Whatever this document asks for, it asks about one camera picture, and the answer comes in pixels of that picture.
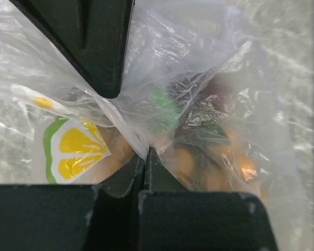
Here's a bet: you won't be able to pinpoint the fake longan bunch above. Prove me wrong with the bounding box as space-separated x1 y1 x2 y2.
99 125 267 202

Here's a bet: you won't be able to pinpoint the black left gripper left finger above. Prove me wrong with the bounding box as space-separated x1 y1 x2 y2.
0 156 144 250

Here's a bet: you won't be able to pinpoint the dark red fake grapes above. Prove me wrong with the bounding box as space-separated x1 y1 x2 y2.
165 73 232 113

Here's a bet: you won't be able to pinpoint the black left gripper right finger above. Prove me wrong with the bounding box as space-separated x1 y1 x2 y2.
138 149 278 250

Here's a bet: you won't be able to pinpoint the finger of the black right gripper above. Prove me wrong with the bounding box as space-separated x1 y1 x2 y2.
12 0 134 99

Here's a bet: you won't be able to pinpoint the clear lemon-print plastic bag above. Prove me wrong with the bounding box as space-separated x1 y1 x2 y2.
0 1 314 250

